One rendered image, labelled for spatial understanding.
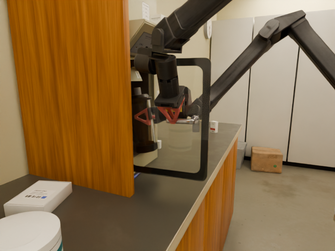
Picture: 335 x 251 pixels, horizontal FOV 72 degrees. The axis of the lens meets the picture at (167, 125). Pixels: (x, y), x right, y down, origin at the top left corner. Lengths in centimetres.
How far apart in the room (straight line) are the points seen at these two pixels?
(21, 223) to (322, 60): 89
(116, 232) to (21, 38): 75
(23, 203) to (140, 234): 35
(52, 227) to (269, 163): 335
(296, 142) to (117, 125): 340
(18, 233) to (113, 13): 58
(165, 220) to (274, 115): 328
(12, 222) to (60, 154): 49
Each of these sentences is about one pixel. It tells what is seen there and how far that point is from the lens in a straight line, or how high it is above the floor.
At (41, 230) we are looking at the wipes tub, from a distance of 46.
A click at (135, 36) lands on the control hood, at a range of 81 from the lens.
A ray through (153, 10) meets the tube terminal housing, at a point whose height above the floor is 161.
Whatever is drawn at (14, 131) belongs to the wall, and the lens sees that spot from 110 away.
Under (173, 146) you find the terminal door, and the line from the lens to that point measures 78.
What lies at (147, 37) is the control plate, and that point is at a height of 147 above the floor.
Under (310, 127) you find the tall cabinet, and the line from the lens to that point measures 389.
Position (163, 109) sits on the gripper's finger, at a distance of 67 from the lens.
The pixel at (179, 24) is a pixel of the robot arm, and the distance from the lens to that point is 58.
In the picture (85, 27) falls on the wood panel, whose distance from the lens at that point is 81.
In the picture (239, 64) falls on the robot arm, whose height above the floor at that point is 138.
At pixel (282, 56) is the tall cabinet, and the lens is 380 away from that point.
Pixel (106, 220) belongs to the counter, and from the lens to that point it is 72.
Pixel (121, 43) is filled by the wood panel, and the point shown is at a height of 143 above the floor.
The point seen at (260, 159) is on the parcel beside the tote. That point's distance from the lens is 359.
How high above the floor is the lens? 133
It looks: 12 degrees down
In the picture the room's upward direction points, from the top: straight up
